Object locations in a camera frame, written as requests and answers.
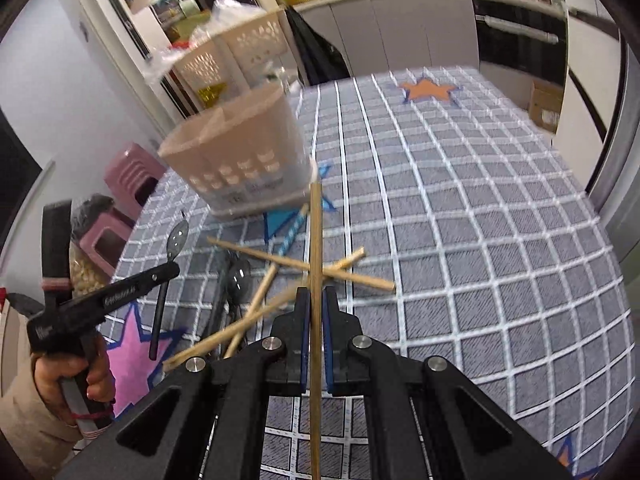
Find long wooden chopstick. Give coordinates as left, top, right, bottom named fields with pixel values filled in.
left=207, top=236, right=396, bottom=292

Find black slotted spoon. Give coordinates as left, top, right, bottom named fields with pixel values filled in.
left=147, top=218, right=191, bottom=362

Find plain wooden chopstick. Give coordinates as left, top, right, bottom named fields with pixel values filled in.
left=309, top=181, right=322, bottom=480

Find grey kitchen cabinets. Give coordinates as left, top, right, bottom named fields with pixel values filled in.
left=296, top=0, right=480, bottom=76

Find person's left hand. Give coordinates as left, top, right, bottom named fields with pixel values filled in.
left=34, top=334, right=116, bottom=426

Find bag of peanuts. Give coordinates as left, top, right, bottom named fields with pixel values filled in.
left=70, top=243, right=110, bottom=297

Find blue patterned chopstick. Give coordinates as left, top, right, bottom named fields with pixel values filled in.
left=224, top=204, right=309, bottom=359

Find pink plastic stool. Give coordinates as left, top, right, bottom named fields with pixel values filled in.
left=79, top=208, right=134, bottom=276
left=104, top=143, right=166, bottom=220

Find yellow tipped wooden chopstick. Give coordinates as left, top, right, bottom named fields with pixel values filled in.
left=162, top=246, right=368, bottom=373

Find blue checked tablecloth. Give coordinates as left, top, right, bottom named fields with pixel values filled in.
left=114, top=67, right=636, bottom=479

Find beige plastic utensil holder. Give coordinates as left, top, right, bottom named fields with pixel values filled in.
left=158, top=81, right=318, bottom=220

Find white lattice basket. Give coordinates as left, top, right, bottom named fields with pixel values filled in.
left=172, top=9, right=297, bottom=110

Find cardboard box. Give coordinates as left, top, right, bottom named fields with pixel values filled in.
left=528, top=80, right=564, bottom=134

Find built-in black oven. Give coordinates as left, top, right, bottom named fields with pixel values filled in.
left=472, top=0, right=567, bottom=84

